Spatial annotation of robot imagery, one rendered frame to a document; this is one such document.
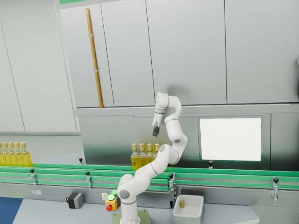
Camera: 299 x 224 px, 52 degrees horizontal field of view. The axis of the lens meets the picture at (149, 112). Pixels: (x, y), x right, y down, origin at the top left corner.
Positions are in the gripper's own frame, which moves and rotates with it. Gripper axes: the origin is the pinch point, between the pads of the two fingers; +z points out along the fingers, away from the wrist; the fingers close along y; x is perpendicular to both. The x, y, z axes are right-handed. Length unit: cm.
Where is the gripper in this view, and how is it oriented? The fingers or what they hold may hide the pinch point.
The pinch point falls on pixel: (155, 132)
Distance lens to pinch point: 210.5
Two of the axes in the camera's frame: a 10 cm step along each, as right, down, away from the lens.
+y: -2.4, 3.0, -9.2
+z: -1.6, 9.3, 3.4
